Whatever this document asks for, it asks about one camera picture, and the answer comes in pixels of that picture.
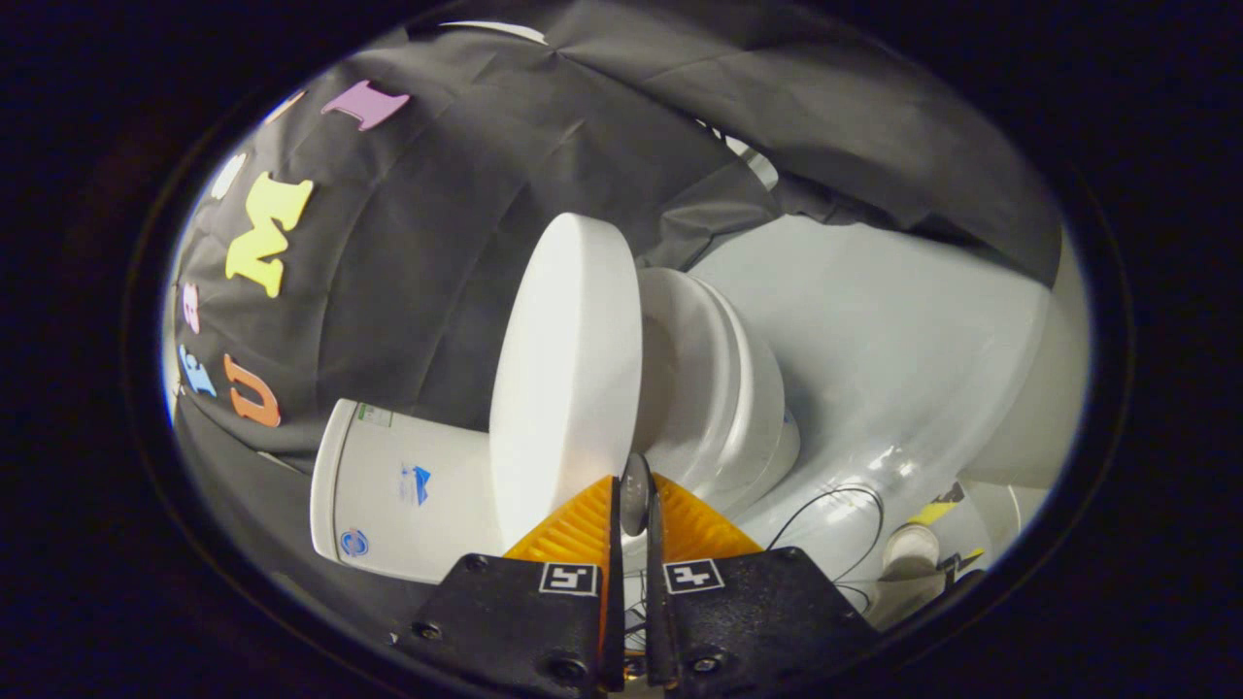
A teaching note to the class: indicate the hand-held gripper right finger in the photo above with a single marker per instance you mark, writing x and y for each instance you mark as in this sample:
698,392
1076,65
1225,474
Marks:
748,621

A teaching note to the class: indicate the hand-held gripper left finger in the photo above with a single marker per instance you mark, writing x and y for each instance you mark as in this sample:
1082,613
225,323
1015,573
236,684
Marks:
515,621

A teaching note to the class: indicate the white toilet lid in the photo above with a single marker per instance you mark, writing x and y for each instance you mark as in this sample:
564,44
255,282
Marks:
563,388

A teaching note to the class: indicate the white toilet tank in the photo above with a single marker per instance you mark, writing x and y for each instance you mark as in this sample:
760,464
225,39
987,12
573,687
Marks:
437,534

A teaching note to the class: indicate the white round container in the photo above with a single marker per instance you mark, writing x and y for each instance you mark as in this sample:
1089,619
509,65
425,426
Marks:
913,551

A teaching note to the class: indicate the yellow black object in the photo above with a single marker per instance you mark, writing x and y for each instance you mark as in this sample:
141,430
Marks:
934,511

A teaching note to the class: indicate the black backdrop cloth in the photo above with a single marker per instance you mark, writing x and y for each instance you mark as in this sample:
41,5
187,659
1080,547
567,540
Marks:
437,243

